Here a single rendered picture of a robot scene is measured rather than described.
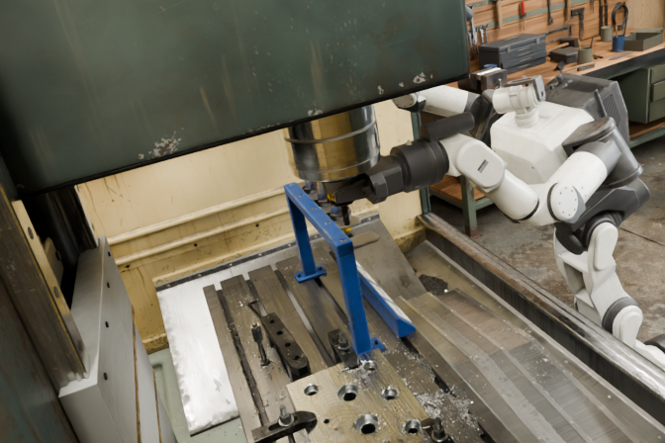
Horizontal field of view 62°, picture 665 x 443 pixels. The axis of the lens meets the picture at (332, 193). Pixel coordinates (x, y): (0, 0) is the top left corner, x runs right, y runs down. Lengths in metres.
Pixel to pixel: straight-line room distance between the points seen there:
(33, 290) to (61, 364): 0.11
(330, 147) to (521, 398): 0.93
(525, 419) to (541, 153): 0.65
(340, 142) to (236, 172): 1.15
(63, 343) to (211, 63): 0.39
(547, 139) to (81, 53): 1.10
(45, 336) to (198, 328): 1.27
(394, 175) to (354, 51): 0.26
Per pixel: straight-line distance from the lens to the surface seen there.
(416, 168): 0.97
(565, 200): 1.19
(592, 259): 1.79
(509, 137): 1.57
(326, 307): 1.66
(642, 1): 5.56
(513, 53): 4.08
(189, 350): 1.95
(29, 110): 0.75
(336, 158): 0.86
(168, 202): 1.98
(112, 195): 1.96
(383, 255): 2.10
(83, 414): 0.79
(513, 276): 1.89
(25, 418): 0.67
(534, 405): 1.55
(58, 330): 0.74
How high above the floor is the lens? 1.83
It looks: 23 degrees down
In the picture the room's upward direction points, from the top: 11 degrees counter-clockwise
